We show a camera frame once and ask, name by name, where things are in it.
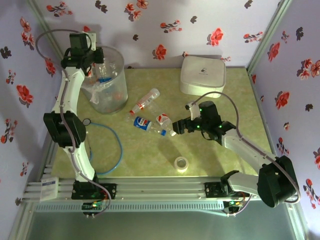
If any Wahaha bottle white red label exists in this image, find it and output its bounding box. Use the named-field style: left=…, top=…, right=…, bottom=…
left=155, top=112, right=174, bottom=126

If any Pepsi bottle dark blue label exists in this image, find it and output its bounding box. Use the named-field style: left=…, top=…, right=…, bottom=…
left=125, top=112, right=168, bottom=136

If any clear bottle thin red band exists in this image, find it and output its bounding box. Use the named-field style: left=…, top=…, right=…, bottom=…
left=128, top=87, right=161, bottom=115

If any clear mesh waste bin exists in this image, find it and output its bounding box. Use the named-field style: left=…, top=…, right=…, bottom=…
left=80, top=45, right=128, bottom=115

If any clear plastic bin liner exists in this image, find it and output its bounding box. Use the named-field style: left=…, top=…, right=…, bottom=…
left=81, top=46, right=125, bottom=105

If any white tape roll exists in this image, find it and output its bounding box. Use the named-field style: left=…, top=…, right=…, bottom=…
left=174, top=156, right=190, bottom=173

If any white zippered storage case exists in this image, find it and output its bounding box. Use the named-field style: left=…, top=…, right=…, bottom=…
left=179, top=56, right=227, bottom=99

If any blue stethoscope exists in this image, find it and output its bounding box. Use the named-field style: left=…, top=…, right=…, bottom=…
left=82, top=117, right=124, bottom=175

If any green circuit board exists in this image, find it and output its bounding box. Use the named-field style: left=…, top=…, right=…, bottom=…
left=223, top=199, right=245, bottom=210
left=81, top=200, right=106, bottom=211

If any white blue label card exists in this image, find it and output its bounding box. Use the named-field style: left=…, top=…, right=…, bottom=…
left=39, top=176, right=60, bottom=203

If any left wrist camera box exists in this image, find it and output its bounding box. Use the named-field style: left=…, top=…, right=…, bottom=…
left=82, top=31, right=97, bottom=52

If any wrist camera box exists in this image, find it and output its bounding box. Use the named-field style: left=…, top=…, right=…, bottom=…
left=184, top=100, right=201, bottom=120
left=82, top=31, right=97, bottom=52

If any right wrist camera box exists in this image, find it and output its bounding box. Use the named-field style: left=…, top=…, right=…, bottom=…
left=184, top=100, right=201, bottom=120

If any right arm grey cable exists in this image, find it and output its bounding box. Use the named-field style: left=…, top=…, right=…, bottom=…
left=192, top=91, right=301, bottom=217

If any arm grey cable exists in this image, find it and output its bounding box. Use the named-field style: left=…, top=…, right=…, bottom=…
left=192, top=91, right=301, bottom=217
left=35, top=29, right=114, bottom=219

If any left arm grey cable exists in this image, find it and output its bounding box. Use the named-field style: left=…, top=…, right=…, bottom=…
left=35, top=29, right=114, bottom=219

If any aluminium corner post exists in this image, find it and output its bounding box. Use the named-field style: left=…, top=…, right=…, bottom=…
left=246, top=0, right=293, bottom=75
left=24, top=0, right=73, bottom=85

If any aluminium mounting rail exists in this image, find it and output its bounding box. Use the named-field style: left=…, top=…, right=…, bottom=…
left=22, top=176, right=300, bottom=204

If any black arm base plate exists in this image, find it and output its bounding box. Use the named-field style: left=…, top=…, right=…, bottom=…
left=204, top=181, right=251, bottom=199
left=71, top=183, right=118, bottom=201

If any slotted grey cable duct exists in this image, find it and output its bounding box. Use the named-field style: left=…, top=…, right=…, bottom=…
left=33, top=201, right=226, bottom=214

